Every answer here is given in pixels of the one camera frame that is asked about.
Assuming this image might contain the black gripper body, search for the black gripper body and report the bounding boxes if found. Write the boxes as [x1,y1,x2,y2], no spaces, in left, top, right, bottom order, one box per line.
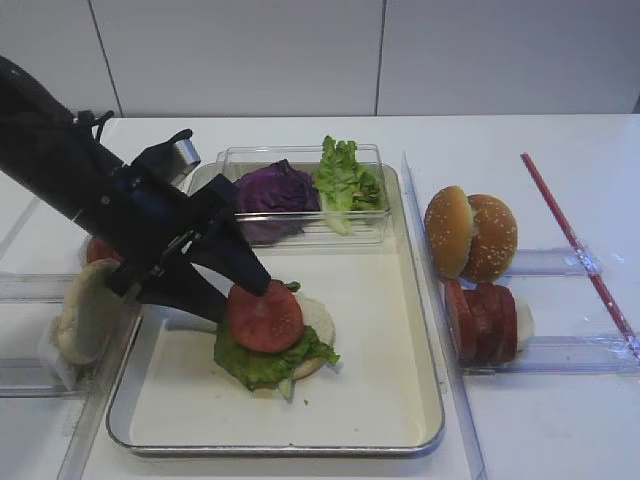
[69,142,237,293]

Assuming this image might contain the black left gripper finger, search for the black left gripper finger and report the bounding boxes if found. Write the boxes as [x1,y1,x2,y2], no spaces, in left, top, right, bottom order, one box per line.
[192,212,271,295]

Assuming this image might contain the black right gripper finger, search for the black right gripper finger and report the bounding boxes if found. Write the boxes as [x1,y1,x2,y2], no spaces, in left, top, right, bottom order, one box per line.
[137,260,226,323]

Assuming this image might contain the tomato slice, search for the tomato slice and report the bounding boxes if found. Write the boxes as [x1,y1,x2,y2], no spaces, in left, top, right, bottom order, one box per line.
[224,280,304,353]

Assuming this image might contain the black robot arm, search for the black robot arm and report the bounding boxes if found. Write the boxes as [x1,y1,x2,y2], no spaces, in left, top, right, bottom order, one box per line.
[1,59,271,322]

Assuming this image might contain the tomato slices stack left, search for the tomato slices stack left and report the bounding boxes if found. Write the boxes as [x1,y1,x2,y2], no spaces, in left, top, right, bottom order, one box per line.
[86,237,123,264]

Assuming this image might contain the lettuce leaf on bun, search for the lettuce leaf on bun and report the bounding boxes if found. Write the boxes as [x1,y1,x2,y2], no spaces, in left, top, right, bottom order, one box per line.
[213,280,342,401]

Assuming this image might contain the green lettuce in container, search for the green lettuce in container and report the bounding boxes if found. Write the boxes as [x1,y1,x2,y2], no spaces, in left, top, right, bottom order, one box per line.
[313,135,384,235]

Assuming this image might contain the red meat patty slices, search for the red meat patty slices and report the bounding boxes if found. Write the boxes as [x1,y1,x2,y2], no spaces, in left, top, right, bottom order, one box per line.
[444,280,518,364]

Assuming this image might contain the purple cabbage chunk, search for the purple cabbage chunk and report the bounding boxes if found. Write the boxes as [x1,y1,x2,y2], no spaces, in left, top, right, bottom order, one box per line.
[234,159,321,245]

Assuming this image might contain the clear plastic container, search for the clear plastic container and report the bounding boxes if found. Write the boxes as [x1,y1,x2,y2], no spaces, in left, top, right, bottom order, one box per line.
[201,138,391,248]

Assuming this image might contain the bun half left rack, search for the bun half left rack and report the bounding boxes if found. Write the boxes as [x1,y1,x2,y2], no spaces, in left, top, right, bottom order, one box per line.
[54,259,124,365]

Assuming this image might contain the bottom bun on tray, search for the bottom bun on tray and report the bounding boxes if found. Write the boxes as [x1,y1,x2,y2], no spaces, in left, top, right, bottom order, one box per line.
[292,294,336,381]

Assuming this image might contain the clear holder upper left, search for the clear holder upper left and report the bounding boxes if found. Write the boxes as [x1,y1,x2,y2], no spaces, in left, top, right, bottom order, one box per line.
[1,273,77,303]

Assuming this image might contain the clear holder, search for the clear holder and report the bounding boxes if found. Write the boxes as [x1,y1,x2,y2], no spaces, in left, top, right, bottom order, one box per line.
[459,335,639,375]
[506,247,602,277]
[1,273,77,303]
[1,351,87,398]

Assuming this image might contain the metal baking tray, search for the metal baking tray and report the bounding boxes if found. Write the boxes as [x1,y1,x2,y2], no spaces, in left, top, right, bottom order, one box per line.
[105,166,444,458]

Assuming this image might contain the clear holder lower left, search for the clear holder lower left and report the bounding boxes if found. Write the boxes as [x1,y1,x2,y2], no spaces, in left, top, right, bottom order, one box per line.
[1,351,87,398]

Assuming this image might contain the sesame bun left half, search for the sesame bun left half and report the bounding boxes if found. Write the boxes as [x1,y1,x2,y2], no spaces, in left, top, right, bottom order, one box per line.
[424,185,474,279]

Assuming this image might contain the sesame bun half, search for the sesame bun half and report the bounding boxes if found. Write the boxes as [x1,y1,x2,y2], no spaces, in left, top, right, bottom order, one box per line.
[424,185,474,279]
[461,194,518,283]

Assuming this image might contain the sesame bun right half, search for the sesame bun right half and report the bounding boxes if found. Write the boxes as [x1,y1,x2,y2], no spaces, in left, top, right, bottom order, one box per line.
[461,194,518,283]

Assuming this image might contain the white onion slice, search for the white onion slice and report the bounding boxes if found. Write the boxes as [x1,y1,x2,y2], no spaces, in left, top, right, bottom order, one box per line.
[515,297,535,352]

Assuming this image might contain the clear holder upper right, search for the clear holder upper right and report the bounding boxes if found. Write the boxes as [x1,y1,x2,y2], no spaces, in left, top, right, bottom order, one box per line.
[506,247,602,277]

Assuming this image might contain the clear holder lower right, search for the clear holder lower right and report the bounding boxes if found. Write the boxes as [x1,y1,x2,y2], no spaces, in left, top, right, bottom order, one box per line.
[459,335,639,375]

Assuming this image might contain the red plastic rod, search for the red plastic rod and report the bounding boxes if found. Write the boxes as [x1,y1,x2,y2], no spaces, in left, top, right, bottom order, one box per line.
[520,152,639,358]

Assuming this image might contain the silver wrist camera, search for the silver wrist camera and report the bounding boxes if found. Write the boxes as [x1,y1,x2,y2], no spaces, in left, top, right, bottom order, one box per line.
[130,128,204,184]

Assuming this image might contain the clear rail left of tray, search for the clear rail left of tray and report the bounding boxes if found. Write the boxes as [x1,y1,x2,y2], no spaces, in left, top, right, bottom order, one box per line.
[57,302,141,480]

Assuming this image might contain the clear rail of tray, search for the clear rail of tray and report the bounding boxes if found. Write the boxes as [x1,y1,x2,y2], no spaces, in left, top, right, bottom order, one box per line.
[57,302,141,480]
[400,151,489,479]

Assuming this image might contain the clear rail right of tray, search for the clear rail right of tray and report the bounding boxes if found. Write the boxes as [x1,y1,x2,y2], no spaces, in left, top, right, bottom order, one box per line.
[400,151,489,479]

